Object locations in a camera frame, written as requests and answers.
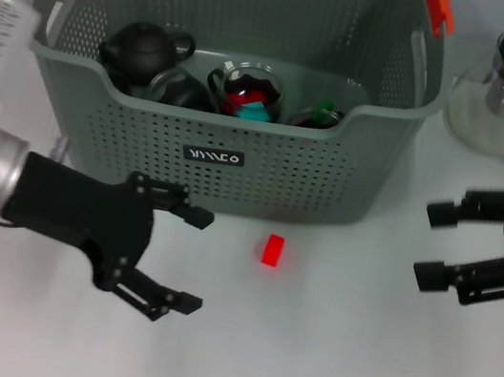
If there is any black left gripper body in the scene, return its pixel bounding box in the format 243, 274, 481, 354
0, 148, 163, 298

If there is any red tall brick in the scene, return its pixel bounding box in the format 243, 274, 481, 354
260, 233, 287, 271

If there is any glass teacup with black holder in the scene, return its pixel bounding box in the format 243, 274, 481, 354
201, 55, 291, 126
144, 62, 220, 113
285, 101, 347, 135

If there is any cyan square brick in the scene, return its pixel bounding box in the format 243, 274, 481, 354
234, 97, 275, 124

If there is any dark red angled brick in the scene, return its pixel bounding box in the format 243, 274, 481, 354
223, 86, 269, 115

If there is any green small brick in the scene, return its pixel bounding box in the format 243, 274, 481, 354
314, 94, 342, 122

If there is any grey perforated storage bin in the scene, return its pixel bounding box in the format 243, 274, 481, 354
0, 0, 465, 247

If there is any black clay teapot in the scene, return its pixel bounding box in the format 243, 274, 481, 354
93, 13, 199, 94

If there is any left gripper cable with connector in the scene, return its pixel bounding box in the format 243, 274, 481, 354
49, 135, 72, 163

